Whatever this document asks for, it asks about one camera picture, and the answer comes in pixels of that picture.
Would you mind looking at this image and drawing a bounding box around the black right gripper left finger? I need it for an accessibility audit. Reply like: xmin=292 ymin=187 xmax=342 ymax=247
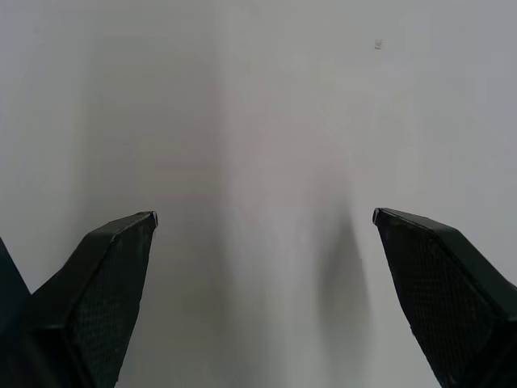
xmin=0 ymin=210 xmax=159 ymax=388

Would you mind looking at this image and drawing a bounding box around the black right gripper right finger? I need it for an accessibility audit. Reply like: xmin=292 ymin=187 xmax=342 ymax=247
xmin=372 ymin=207 xmax=517 ymax=388

